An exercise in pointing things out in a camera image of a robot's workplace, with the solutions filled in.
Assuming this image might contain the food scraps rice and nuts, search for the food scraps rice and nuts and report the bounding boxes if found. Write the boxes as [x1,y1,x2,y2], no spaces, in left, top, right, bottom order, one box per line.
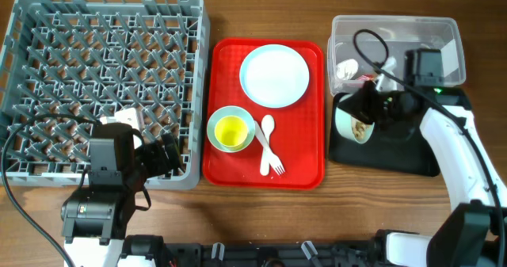
[351,118,372,142]

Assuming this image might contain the light green bowl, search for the light green bowl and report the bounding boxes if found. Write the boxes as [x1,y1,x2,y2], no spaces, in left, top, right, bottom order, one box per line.
[334,105,375,144]
[207,105,255,153]

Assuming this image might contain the white napkin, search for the white napkin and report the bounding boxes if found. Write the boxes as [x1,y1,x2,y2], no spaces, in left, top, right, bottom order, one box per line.
[336,59,359,81]

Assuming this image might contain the yellow plastic cup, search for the yellow plastic cup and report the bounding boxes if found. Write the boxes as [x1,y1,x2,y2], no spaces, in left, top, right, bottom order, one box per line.
[214,116,248,151]

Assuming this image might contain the red snack wrapper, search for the red snack wrapper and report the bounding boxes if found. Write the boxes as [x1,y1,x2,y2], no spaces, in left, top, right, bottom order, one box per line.
[356,74,376,82]

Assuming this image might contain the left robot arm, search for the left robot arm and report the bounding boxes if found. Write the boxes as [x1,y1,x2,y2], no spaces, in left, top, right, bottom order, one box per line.
[61,123,182,266]

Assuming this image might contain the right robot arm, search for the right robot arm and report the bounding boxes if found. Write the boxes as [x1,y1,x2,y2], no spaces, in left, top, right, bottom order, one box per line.
[334,48,506,266]

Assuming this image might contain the grey dishwasher rack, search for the grey dishwasher rack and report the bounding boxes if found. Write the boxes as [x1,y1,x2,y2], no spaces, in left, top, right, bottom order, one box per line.
[1,0,210,190]

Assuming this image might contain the black tray bin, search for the black tray bin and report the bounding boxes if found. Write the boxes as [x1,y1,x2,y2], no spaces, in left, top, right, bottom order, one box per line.
[327,92,442,177]

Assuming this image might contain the clear plastic bin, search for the clear plastic bin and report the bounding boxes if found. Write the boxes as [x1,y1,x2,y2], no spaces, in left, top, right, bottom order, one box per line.
[327,15,467,96]

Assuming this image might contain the red serving tray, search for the red serving tray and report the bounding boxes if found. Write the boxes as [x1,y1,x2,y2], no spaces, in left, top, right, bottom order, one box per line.
[202,38,325,190]

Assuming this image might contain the light blue plate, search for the light blue plate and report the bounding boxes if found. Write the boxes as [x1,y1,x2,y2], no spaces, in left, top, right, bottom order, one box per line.
[238,44,310,109]

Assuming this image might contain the white plastic spoon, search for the white plastic spoon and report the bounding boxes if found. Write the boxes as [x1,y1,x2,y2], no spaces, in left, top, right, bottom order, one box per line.
[260,115,275,176]

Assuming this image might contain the white plastic fork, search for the white plastic fork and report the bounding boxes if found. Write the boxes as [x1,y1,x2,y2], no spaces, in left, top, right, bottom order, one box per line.
[255,123,285,175]

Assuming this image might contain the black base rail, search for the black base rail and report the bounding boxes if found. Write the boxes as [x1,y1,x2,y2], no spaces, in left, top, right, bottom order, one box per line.
[118,238,381,267]

